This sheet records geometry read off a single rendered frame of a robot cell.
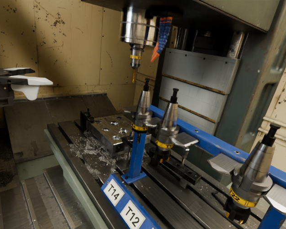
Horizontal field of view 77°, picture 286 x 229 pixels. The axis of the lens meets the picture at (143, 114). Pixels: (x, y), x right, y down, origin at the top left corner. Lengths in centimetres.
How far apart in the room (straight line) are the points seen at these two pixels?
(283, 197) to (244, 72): 73
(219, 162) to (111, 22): 168
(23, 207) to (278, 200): 90
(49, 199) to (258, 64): 113
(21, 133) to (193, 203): 122
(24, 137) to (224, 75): 133
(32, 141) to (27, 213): 64
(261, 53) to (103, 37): 133
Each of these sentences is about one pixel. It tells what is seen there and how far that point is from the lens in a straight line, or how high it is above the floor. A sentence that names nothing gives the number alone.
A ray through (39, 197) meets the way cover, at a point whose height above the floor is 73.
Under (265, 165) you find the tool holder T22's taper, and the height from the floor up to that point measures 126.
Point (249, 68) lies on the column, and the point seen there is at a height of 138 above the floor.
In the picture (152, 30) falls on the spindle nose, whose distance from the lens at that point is 76.
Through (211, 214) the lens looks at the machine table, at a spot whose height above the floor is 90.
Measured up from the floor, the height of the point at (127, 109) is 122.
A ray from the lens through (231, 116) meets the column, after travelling 108.
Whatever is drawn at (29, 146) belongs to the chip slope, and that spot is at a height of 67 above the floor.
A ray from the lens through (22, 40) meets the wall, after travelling 167.
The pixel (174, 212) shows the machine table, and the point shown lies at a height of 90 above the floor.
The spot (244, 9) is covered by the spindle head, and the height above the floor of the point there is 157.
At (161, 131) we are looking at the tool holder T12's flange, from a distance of 47.
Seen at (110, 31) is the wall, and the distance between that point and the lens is 190.
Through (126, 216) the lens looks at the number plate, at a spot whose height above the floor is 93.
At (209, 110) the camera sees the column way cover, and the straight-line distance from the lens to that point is 109.
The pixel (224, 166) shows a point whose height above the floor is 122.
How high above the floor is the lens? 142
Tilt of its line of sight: 22 degrees down
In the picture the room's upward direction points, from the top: 9 degrees clockwise
